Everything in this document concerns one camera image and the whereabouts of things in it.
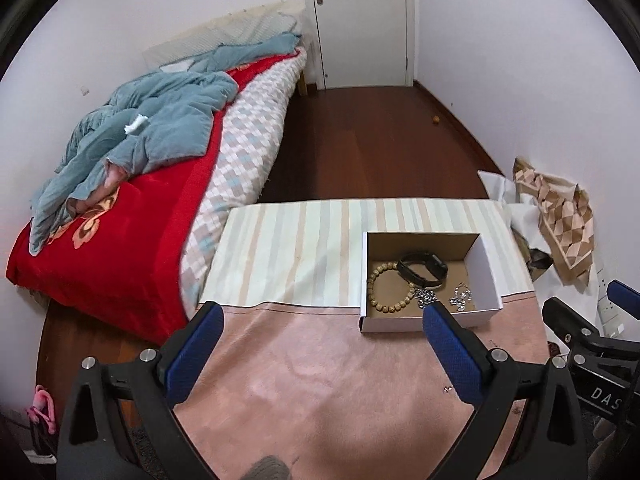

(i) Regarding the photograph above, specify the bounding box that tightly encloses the white cardboard box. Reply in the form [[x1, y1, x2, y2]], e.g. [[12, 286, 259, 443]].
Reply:
[[359, 232, 502, 334]]

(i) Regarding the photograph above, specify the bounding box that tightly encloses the pink slipper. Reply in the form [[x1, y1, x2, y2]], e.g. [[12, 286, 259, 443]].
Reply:
[[26, 385, 56, 436]]

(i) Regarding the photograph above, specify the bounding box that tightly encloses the wooden bead bracelet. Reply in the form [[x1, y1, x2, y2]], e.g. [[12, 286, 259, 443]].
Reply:
[[366, 261, 417, 314]]

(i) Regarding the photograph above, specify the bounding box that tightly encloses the teal quilt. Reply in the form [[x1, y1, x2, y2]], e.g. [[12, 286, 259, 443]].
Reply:
[[28, 32, 300, 257]]

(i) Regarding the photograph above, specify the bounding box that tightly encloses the striped cream cloth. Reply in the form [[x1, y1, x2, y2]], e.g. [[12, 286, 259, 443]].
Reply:
[[200, 198, 533, 307]]

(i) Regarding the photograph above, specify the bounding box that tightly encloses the black wristband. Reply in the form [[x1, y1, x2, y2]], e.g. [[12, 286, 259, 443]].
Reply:
[[396, 252, 449, 288]]

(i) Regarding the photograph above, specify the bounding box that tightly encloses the pink suede mat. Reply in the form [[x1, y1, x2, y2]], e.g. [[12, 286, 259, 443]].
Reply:
[[171, 291, 551, 480]]

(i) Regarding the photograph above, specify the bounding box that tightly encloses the diamond pattern mattress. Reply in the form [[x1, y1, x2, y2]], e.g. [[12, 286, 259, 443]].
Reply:
[[179, 47, 307, 318]]

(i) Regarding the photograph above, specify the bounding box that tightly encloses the white power strip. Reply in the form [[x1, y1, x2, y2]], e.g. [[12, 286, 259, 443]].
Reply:
[[597, 266, 624, 338]]

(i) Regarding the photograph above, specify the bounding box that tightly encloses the red blanket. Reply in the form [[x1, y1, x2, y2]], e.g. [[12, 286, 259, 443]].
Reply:
[[6, 55, 292, 344]]

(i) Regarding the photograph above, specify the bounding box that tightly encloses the white door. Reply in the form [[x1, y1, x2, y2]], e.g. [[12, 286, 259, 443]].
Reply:
[[305, 0, 416, 90]]

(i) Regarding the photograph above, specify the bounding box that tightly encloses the silver pearl chain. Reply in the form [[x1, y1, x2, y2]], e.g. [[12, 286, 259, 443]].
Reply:
[[448, 282, 474, 312]]

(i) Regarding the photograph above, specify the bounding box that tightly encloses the dark grey fluffy rug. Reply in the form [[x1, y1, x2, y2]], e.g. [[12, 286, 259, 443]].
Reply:
[[120, 400, 168, 479]]

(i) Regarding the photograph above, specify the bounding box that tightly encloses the brown checkered scarf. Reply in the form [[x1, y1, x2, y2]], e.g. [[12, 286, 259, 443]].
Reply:
[[513, 157, 596, 286]]

